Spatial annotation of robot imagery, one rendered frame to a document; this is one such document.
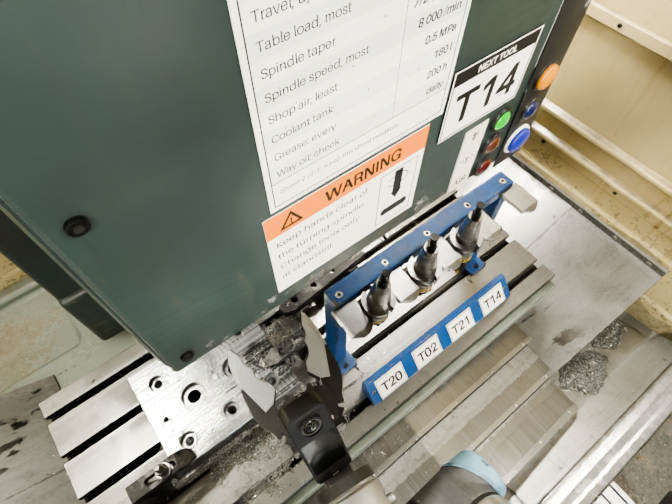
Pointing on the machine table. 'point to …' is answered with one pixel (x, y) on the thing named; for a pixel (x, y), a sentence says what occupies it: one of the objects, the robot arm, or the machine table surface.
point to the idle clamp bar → (319, 287)
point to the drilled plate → (209, 444)
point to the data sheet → (340, 80)
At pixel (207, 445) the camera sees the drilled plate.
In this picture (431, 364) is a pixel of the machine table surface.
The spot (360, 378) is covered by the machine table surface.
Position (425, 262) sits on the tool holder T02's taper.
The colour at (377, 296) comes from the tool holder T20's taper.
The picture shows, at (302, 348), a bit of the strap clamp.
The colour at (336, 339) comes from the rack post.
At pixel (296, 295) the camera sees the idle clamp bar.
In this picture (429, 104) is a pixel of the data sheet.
